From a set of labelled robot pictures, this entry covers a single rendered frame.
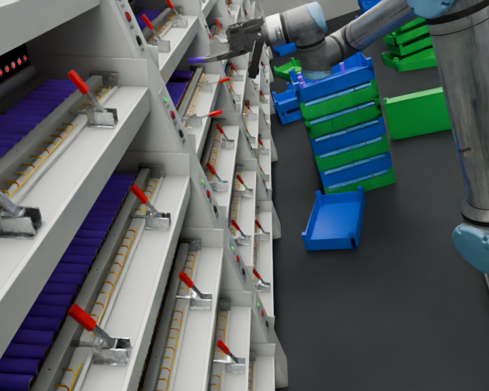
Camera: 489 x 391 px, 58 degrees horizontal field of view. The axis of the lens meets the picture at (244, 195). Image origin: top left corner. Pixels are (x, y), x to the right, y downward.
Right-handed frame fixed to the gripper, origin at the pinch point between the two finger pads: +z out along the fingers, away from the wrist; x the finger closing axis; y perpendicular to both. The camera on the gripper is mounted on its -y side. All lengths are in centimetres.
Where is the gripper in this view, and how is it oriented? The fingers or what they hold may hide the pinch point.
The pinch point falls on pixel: (207, 60)
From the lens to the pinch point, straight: 144.4
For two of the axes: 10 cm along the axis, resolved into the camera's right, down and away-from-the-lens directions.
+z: -9.5, 2.2, 2.2
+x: -0.7, 5.3, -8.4
